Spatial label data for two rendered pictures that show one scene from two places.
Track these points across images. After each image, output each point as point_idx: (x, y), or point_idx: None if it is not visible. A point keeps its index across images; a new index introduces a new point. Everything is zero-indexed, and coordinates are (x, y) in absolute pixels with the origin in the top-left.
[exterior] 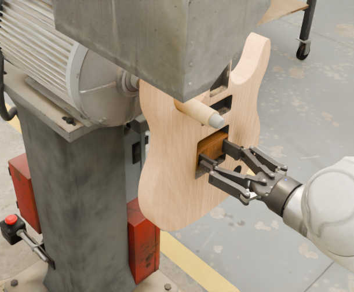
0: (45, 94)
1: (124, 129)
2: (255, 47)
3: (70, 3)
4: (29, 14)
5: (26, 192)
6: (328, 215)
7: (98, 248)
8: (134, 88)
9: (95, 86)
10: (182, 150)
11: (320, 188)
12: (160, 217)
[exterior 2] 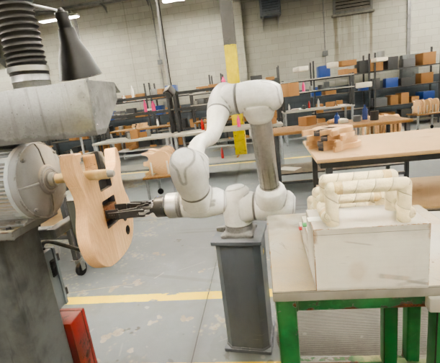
0: None
1: None
2: (110, 153)
3: (7, 122)
4: None
5: None
6: (185, 163)
7: (48, 351)
8: (50, 186)
9: (27, 184)
10: (96, 205)
11: (176, 156)
12: (97, 253)
